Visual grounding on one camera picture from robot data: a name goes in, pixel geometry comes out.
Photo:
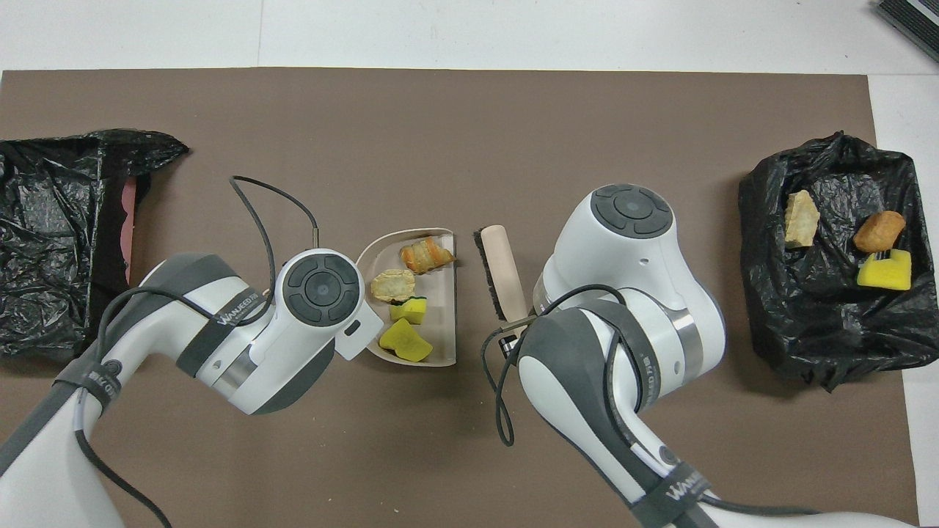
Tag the brown bread nugget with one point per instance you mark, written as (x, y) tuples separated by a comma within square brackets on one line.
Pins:
[(879, 232)]

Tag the striped bread piece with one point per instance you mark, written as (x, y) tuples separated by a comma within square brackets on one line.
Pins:
[(801, 218), (425, 254)]

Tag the beige hand brush black bristles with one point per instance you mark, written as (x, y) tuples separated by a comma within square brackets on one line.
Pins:
[(502, 264)]

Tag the left black trash bag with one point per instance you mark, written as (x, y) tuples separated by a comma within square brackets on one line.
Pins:
[(821, 330)]

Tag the dark grey ribbed panel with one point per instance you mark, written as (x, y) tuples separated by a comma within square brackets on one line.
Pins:
[(913, 22)]

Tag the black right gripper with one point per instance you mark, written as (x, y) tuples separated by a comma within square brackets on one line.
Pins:
[(512, 345)]

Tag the brown table mat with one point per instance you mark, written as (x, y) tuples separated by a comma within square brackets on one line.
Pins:
[(469, 110)]

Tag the green and yellow sponge piece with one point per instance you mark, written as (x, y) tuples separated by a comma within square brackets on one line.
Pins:
[(411, 309)]

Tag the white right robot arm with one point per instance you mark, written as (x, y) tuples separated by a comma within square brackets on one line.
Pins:
[(631, 293)]

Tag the beige plastic dustpan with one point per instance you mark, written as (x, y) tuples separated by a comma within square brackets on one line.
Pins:
[(440, 323)]

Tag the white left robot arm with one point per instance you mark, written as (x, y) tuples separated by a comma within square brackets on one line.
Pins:
[(220, 345)]

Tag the pale bread chunk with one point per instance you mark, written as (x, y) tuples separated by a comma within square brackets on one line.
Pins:
[(392, 286)]

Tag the black bag lined pink bin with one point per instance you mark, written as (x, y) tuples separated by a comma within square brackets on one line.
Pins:
[(51, 242)]

